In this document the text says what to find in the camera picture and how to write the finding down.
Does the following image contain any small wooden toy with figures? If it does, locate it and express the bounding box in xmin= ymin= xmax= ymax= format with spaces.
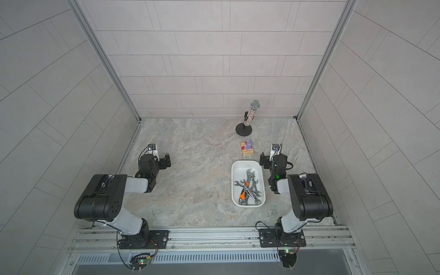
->
xmin=240 ymin=139 xmax=254 ymax=157

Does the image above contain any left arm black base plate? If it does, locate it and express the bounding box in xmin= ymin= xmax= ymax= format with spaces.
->
xmin=118 ymin=230 xmax=169 ymax=250

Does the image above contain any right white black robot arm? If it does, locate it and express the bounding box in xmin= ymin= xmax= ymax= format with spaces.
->
xmin=260 ymin=153 xmax=333 ymax=242

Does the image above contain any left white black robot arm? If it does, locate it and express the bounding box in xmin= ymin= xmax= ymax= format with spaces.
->
xmin=73 ymin=152 xmax=171 ymax=250

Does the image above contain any white plastic storage box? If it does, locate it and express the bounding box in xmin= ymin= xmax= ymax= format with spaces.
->
xmin=231 ymin=160 xmax=266 ymax=208

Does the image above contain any orange handled adjustable wrench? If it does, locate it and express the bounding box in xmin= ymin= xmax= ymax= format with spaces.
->
xmin=239 ymin=168 xmax=254 ymax=206

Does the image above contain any glitter microphone on black stand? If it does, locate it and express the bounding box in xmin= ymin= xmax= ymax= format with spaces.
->
xmin=236 ymin=100 xmax=260 ymax=136

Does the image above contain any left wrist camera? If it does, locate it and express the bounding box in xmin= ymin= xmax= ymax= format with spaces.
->
xmin=146 ymin=144 xmax=159 ymax=158

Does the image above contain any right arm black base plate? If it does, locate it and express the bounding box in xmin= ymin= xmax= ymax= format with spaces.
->
xmin=258 ymin=228 xmax=307 ymax=248

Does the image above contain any left green circuit board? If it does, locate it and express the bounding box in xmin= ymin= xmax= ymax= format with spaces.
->
xmin=129 ymin=253 xmax=152 ymax=273

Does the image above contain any green circuit board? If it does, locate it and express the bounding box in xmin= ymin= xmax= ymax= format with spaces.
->
xmin=278 ymin=249 xmax=297 ymax=269
xmin=129 ymin=253 xmax=152 ymax=273

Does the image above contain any aluminium mounting rail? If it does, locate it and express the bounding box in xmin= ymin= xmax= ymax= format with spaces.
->
xmin=67 ymin=225 xmax=356 ymax=253

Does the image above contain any long silver open-end wrench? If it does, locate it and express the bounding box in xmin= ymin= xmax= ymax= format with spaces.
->
xmin=234 ymin=181 xmax=261 ymax=206

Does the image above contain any right green circuit board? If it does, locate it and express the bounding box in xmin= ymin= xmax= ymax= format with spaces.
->
xmin=278 ymin=249 xmax=297 ymax=269

